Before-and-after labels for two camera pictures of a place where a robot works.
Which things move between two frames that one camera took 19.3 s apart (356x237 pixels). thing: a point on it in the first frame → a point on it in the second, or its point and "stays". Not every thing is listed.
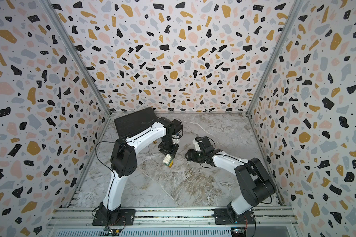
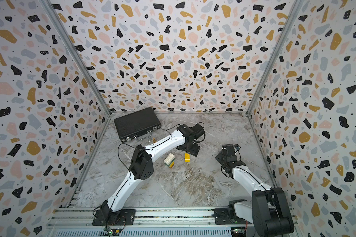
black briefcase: (129, 125) stays
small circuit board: (111, 231) stays
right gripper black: (190, 156) → (219, 156)
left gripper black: (172, 152) → (194, 152)
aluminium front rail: (67, 217) stays
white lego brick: (167, 159) stays
